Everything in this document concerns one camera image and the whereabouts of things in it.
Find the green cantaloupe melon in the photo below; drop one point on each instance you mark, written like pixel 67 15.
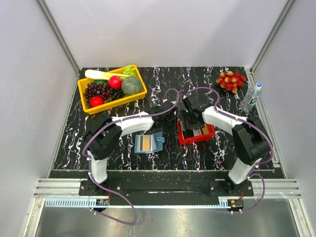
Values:
pixel 131 85

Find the red plastic bin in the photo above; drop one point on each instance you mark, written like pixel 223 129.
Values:
pixel 187 137

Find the dark blue grape bunch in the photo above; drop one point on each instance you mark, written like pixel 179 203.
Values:
pixel 118 94

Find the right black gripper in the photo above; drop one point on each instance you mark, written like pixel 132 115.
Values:
pixel 184 114

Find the red apple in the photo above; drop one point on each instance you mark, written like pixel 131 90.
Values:
pixel 115 82
pixel 96 101

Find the green lime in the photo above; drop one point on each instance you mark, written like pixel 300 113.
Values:
pixel 100 81

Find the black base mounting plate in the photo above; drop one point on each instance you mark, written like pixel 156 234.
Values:
pixel 210 183

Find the lychee fruit cluster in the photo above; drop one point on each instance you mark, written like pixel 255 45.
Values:
pixel 231 81

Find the white green leek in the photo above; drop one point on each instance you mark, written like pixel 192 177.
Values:
pixel 122 73

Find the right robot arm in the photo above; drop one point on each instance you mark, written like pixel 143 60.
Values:
pixel 252 144

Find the yellow plastic tray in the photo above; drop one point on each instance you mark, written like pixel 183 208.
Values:
pixel 109 103

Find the stack of credit cards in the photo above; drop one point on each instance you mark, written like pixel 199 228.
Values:
pixel 201 131

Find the purple grape bunch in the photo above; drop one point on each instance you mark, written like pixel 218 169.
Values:
pixel 105 91

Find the clear water bottle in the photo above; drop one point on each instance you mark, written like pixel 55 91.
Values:
pixel 251 97

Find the red apple lower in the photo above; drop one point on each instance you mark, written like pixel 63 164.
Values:
pixel 96 101

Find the red apple upper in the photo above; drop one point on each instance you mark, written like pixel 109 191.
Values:
pixel 115 82

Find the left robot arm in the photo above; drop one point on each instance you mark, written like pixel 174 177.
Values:
pixel 102 137

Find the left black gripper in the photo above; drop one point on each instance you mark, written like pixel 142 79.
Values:
pixel 174 128

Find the blue card holder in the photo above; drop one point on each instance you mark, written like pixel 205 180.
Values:
pixel 156 145

